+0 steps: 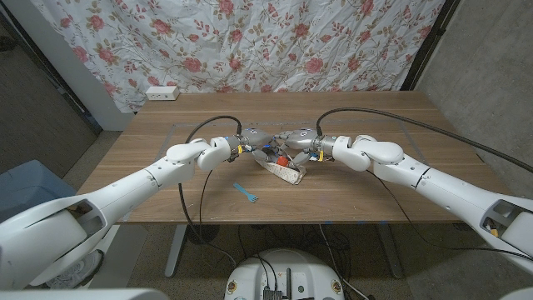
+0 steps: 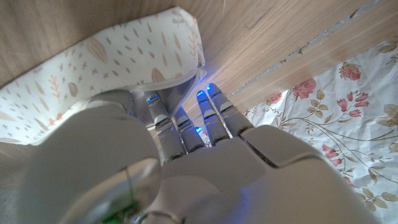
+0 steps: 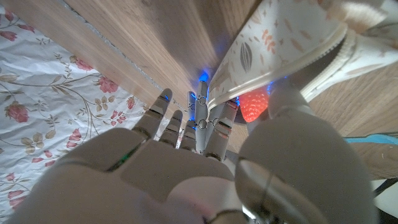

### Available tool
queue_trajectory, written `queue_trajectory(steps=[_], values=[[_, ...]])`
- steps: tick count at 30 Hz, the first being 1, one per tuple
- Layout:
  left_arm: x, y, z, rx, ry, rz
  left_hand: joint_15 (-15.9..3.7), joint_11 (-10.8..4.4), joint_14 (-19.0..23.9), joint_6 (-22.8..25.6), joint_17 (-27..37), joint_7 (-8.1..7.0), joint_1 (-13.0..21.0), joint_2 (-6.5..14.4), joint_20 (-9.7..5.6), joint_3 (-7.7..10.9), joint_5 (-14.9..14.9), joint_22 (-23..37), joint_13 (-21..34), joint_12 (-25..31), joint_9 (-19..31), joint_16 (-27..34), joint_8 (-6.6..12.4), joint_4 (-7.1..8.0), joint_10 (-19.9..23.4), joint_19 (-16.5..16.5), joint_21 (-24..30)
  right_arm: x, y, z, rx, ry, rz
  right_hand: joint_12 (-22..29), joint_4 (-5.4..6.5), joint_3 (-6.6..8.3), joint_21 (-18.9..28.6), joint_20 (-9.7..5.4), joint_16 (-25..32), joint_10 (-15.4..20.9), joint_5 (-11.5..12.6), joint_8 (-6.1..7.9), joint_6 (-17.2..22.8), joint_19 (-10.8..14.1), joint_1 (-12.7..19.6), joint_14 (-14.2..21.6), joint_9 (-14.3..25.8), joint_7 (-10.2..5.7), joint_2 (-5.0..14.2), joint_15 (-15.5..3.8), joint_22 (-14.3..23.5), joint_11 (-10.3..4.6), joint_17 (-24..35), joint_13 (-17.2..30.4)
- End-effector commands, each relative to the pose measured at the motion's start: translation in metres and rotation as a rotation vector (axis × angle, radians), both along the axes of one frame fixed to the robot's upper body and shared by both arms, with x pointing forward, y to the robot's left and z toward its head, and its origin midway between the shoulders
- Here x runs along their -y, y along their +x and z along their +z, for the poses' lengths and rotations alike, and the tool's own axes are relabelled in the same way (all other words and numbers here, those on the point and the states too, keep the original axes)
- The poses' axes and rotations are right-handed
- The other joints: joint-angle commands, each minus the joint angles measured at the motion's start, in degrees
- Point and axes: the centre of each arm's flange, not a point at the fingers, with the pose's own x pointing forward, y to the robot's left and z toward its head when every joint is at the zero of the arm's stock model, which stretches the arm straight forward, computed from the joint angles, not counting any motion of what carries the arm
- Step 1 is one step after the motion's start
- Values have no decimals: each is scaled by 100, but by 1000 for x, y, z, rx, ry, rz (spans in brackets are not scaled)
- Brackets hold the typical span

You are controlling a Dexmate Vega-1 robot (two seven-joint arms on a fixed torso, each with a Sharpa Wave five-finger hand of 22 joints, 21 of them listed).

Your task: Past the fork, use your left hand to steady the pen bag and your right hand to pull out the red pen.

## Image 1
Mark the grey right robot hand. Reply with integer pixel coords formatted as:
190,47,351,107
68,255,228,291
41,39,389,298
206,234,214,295
274,127,326,168

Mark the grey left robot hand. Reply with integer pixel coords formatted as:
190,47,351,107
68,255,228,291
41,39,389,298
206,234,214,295
238,127,289,166

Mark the white patterned pen bag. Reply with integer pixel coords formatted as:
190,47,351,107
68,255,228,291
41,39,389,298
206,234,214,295
254,156,307,186

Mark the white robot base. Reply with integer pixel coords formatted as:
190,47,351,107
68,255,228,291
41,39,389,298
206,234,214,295
223,248,346,300

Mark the blue plastic fork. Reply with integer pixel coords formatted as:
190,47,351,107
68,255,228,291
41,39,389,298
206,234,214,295
232,182,259,204

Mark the floral backdrop cloth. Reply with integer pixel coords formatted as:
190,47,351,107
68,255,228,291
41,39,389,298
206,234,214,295
31,0,446,113

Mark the white power strip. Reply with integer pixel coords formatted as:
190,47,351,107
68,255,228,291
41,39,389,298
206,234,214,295
145,85,181,102

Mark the grey table leg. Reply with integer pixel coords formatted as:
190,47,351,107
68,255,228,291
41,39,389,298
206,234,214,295
164,224,188,279
376,223,405,279

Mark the black backdrop stand pole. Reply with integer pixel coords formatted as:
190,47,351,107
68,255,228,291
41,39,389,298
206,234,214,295
400,0,461,92

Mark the grey sneaker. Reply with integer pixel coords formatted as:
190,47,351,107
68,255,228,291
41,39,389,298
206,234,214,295
45,249,105,290

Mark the blue storage bin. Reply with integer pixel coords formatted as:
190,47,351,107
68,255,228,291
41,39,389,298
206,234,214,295
0,159,78,224

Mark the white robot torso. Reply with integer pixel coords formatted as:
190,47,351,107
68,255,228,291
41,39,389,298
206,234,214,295
0,287,170,300

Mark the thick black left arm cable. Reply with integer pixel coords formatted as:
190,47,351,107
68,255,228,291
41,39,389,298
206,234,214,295
177,115,243,251

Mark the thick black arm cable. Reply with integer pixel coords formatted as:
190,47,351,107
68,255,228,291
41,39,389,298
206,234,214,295
315,107,533,174
177,115,243,251

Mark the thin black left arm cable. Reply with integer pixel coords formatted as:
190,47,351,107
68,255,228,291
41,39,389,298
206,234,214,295
197,168,237,268

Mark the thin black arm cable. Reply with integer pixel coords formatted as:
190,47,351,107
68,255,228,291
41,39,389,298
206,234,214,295
366,168,533,262
197,168,237,268

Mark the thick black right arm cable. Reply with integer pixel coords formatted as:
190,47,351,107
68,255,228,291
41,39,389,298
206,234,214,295
315,107,533,174

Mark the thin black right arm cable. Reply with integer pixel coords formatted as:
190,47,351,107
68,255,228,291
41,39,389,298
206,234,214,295
366,168,533,262

